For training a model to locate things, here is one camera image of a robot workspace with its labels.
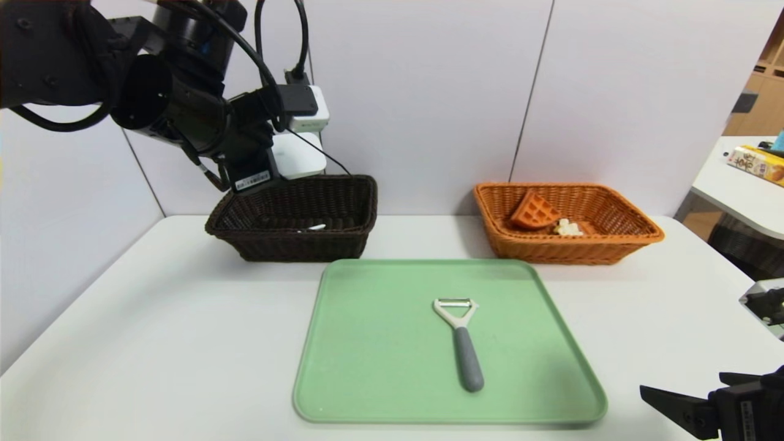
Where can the dark brown wicker basket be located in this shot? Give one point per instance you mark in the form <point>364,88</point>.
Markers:
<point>294,245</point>

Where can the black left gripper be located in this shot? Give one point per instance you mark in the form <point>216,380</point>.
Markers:
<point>252,179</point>

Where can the white stylus pen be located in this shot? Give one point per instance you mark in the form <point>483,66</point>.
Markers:
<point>313,228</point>

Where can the yellow snack box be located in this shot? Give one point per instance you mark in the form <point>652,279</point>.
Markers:
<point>756,162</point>

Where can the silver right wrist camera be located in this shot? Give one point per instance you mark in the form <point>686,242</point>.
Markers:
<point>765,303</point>

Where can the dark grey small box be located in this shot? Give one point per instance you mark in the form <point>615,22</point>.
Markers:
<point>745,102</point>

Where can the orange wicker basket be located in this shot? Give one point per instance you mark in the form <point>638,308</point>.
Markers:
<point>551,248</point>

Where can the white rectangular case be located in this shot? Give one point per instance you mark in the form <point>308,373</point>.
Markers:
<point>300,159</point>

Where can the teal small container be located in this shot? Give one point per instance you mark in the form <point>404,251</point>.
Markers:
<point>779,139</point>

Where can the white side table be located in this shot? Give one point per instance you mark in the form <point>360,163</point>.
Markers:
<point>735,190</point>

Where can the light green plastic tray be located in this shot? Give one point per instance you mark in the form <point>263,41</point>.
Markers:
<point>380,367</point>

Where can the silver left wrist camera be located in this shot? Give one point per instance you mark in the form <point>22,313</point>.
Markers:
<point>306,107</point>

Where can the orange toy waffle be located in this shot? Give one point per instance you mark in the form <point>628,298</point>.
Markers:
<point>534,211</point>

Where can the white toy popcorn piece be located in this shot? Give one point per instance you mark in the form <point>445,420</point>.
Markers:
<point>568,228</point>

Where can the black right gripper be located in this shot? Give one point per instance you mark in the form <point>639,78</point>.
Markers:
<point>743,405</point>

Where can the wooden shelf unit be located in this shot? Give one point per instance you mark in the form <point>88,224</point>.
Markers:
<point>765,86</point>

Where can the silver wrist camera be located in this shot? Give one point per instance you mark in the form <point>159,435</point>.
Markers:
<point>306,107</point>
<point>765,303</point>

